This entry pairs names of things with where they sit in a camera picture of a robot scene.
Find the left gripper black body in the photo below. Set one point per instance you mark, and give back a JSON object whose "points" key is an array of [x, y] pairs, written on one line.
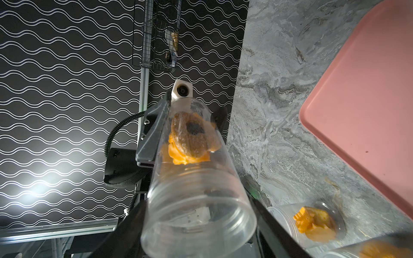
{"points": [[154, 120]]}

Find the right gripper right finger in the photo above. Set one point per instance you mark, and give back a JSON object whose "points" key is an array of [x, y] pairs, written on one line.
{"points": [[270, 239]]}

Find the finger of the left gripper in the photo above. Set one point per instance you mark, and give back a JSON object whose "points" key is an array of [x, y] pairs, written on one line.
{"points": [[220, 117]]}

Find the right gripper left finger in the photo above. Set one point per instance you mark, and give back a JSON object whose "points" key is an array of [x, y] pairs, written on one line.
{"points": [[124, 241]]}

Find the brown heart cookie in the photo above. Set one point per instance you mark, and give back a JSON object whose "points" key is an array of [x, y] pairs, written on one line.
{"points": [[193, 136]]}

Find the clear cookie jar handled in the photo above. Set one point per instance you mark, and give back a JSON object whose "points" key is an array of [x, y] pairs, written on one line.
{"points": [[203, 213]]}

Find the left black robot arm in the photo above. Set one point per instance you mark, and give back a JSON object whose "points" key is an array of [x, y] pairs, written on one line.
{"points": [[121, 169]]}

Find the clear cookie jar middle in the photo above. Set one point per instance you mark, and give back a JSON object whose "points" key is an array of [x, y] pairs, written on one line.
{"points": [[311, 224]]}

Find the clear cookie jar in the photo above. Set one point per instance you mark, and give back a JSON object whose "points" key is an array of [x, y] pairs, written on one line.
{"points": [[311, 224], [397, 245]]}

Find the clear cookie jar left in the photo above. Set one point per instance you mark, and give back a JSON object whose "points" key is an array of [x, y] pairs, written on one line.
{"points": [[397, 245]]}

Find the pink plastic tray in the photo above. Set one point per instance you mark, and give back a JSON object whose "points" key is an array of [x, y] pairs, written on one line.
{"points": [[362, 107]]}

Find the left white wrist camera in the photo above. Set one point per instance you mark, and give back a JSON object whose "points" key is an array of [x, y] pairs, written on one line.
{"points": [[181, 89]]}

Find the black wire wall basket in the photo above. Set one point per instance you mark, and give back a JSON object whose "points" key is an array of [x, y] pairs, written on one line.
{"points": [[156, 35]]}

